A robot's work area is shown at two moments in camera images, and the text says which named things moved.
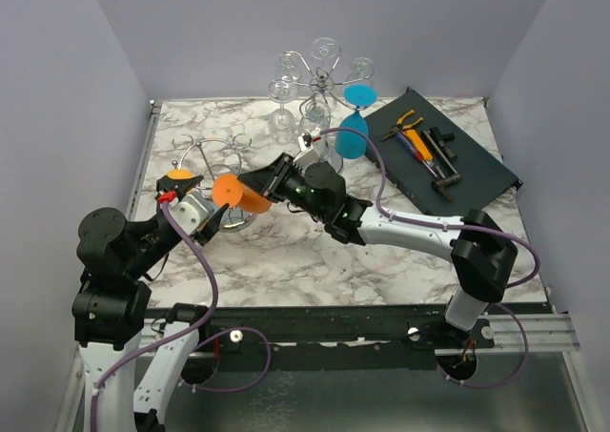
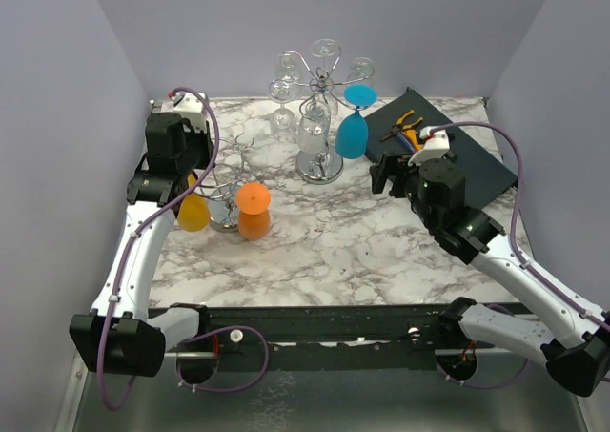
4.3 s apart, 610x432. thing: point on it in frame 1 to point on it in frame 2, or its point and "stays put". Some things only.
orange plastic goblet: (229, 189) to (254, 202)
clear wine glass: (363, 71) stays put
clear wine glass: (315, 118) stays put
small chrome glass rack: (223, 157) stays put
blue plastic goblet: (352, 144) stays put
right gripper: (269, 180) to (391, 165)
